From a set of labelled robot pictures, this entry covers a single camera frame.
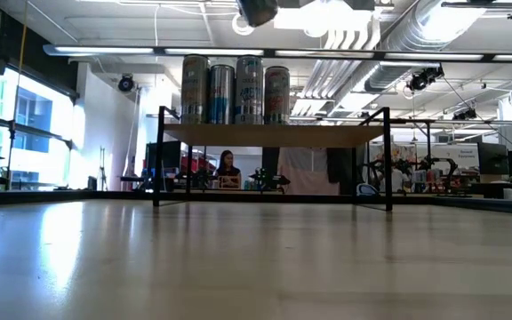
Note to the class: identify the white Celsius can palm print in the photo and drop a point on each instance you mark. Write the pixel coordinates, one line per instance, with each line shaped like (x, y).
(277, 95)
(258, 11)

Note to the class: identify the thin grey tripod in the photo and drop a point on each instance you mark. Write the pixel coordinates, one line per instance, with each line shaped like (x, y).
(101, 169)

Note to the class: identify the blue silver Red Bull can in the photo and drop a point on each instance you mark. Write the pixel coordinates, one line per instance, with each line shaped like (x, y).
(221, 93)

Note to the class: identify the black aluminium rig frame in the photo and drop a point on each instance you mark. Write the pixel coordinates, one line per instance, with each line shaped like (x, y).
(60, 195)

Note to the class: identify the colourful poster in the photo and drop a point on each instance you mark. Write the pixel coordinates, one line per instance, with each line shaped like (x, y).
(402, 153)

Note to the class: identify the white blue helmet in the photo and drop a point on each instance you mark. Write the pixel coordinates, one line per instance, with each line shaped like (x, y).
(365, 190)

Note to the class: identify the person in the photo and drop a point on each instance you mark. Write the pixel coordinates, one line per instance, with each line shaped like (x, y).
(396, 180)
(227, 171)

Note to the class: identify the white Celsius Tropical can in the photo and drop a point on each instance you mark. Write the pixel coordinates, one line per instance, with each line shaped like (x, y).
(194, 89)

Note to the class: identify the large bright window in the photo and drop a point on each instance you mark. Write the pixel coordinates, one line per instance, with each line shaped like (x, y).
(38, 146)

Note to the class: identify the wooden shelf black metal frame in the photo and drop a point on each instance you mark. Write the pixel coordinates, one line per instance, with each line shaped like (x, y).
(274, 135)

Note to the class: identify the white pipes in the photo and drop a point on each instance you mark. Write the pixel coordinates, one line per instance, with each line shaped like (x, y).
(322, 84)

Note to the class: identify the white cup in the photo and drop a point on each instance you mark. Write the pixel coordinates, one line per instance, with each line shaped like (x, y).
(508, 194)

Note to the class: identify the long LED light bar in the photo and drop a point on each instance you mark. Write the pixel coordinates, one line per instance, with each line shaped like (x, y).
(105, 50)

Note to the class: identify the white sign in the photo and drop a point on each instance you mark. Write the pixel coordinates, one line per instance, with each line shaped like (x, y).
(462, 155)

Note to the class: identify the small black box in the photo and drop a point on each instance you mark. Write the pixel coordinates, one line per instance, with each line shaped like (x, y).
(92, 183)

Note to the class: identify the black hanging cloth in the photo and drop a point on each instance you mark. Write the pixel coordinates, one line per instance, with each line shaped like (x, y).
(340, 164)
(270, 160)

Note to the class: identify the white Celsius Arctic can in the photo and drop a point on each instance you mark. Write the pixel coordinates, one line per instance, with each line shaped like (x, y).
(249, 89)

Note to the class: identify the black mounted camera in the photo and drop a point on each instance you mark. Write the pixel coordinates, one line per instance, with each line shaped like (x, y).
(422, 80)
(465, 114)

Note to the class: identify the silver ribbed ventilation duct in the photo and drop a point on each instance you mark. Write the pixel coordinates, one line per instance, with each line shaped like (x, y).
(387, 79)

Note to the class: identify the pink white cloth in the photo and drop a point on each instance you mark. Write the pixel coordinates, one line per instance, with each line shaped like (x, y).
(302, 171)

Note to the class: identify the small black robot arm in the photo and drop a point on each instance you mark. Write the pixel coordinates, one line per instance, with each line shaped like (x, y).
(449, 171)
(269, 178)

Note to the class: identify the black round spotlight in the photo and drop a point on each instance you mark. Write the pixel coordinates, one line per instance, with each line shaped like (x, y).
(125, 83)

